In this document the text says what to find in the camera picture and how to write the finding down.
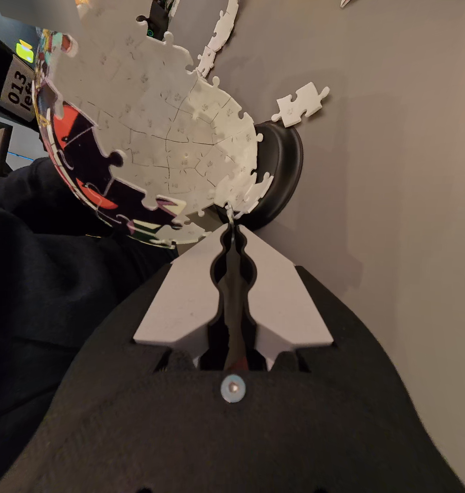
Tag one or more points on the black ball stand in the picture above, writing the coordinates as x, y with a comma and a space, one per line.
286, 165

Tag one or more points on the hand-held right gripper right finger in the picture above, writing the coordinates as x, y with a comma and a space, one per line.
290, 304

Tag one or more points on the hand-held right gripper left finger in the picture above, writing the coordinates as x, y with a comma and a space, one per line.
174, 304

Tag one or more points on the colourful puzzle ball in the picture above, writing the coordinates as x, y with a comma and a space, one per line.
159, 134

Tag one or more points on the loose white puzzle pieces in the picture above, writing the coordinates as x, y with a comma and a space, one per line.
221, 29

